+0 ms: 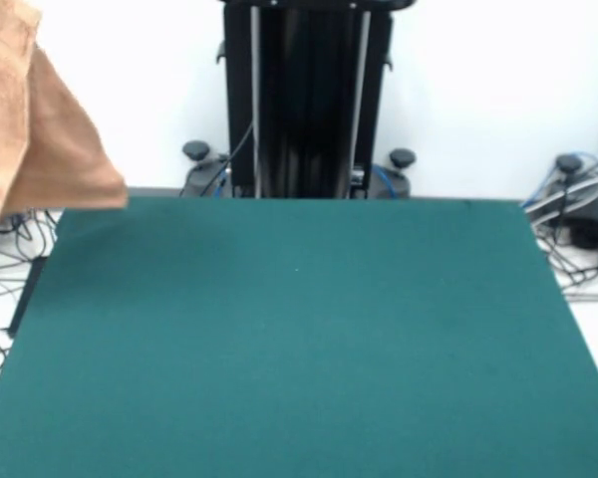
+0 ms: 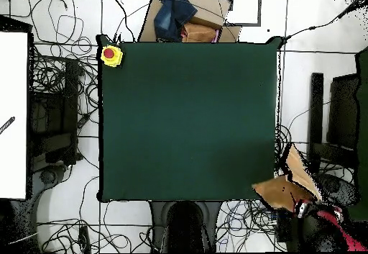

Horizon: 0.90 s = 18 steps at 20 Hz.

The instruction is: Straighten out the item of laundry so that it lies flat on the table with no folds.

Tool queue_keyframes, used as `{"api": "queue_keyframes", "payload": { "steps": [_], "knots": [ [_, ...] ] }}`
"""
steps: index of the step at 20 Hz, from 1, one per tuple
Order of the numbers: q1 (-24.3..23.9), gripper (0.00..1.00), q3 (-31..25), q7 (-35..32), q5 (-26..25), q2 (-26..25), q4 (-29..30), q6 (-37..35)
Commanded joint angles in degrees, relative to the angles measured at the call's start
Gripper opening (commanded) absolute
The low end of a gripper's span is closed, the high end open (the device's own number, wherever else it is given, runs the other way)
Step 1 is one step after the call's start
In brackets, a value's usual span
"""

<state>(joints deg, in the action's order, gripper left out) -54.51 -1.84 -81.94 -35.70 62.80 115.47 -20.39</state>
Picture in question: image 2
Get tan terry towel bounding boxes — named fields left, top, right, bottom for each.
left=251, top=143, right=323, bottom=212

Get black caster base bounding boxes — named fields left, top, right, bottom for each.
left=314, top=173, right=362, bottom=209
left=31, top=164, right=68, bottom=203

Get green cloth covered furniture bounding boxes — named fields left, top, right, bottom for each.
left=341, top=46, right=368, bottom=221

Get dark green table cloth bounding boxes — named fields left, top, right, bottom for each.
left=96, top=34, right=282, bottom=204

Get folded brown towel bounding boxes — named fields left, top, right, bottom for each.
left=182, top=22, right=218, bottom=43

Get brown cardboard box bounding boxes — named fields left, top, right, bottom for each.
left=137, top=0, right=242, bottom=43

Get blue denim jeans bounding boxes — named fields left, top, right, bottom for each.
left=153, top=0, right=198, bottom=42

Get yellow emergency stop button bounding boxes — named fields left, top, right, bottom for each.
left=100, top=45, right=124, bottom=68

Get black equipment stand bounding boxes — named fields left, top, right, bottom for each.
left=28, top=58, right=80, bottom=168

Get black striped rod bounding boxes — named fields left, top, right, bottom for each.
left=0, top=116, right=16, bottom=135

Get white panel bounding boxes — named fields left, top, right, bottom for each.
left=0, top=31, right=29, bottom=200

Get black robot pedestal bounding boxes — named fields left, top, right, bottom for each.
left=150, top=200, right=223, bottom=253

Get thick black cable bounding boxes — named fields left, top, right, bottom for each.
left=280, top=0, right=368, bottom=46

